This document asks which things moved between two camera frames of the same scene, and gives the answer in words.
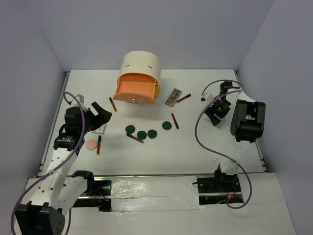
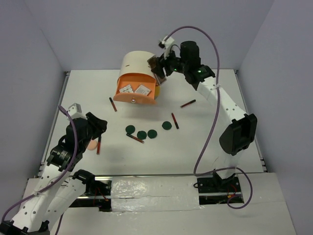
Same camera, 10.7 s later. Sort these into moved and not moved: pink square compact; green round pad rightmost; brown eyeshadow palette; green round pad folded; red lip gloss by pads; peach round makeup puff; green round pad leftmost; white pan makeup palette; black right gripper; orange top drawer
Moved: brown eyeshadow palette; black right gripper; pink square compact; white pan makeup palette
Not moved: orange top drawer; green round pad leftmost; peach round makeup puff; green round pad rightmost; red lip gloss by pads; green round pad folded
